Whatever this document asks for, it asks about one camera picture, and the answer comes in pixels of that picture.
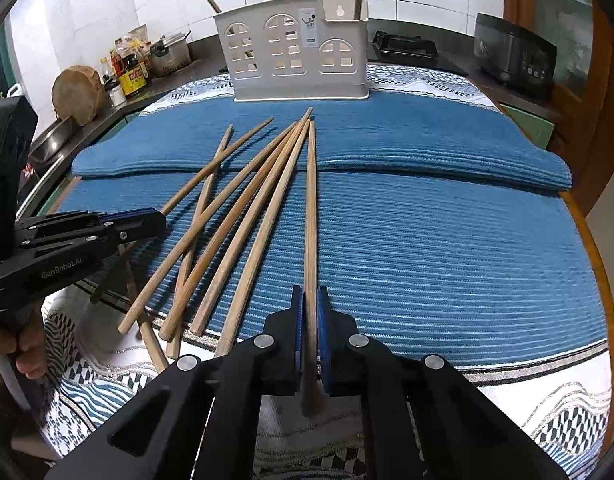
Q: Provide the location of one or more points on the group of wooden chopsticks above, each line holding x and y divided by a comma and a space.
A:
274, 180

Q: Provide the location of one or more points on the black rice cooker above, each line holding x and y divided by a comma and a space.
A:
512, 55

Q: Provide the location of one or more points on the black gas stove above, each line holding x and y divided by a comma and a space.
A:
404, 45

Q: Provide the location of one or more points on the white plastic utensil holder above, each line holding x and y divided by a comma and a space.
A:
287, 80

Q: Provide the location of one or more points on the round wooden cutting board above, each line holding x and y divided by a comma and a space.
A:
77, 95

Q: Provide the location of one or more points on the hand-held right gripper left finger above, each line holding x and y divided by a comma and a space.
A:
297, 320

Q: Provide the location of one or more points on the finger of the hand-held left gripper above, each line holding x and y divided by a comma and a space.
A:
142, 227
129, 213

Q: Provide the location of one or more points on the yellow label sauce bottle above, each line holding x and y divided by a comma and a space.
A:
134, 80

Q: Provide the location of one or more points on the metal pot with lid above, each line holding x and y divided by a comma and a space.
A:
169, 57

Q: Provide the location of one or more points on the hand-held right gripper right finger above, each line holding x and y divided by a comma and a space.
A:
323, 320

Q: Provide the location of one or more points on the metal basin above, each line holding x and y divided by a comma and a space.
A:
52, 142

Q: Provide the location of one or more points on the small white jar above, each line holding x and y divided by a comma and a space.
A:
117, 96

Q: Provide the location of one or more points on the person's left hand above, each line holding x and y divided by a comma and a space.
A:
29, 355

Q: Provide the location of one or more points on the blue ribbed mat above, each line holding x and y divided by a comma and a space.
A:
594, 260

